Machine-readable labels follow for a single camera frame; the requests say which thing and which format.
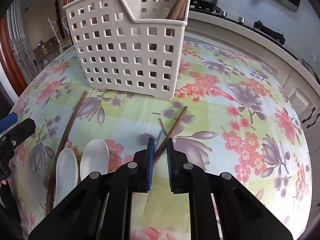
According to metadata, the brown wooden chopstick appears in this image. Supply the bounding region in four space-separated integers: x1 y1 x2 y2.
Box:
46 91 87 215
165 0 197 37

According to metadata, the white ceramic spoon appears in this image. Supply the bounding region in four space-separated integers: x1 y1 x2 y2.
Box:
53 148 78 207
80 139 110 180

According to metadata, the dark wooden chopstick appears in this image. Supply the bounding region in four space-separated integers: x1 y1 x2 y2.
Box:
154 106 188 164

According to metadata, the red wooden sliding door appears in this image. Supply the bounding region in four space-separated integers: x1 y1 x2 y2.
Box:
1 0 70 96

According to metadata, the black gas stove top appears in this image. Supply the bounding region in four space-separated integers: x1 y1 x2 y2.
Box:
189 1 301 61

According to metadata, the floral tablecloth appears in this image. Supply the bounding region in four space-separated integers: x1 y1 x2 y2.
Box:
10 39 313 240

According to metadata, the white ornate dining chair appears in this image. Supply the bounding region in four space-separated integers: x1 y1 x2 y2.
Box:
47 18 72 53

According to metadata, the white perforated plastic utensil basket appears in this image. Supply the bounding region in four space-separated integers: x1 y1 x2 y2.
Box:
64 0 188 100

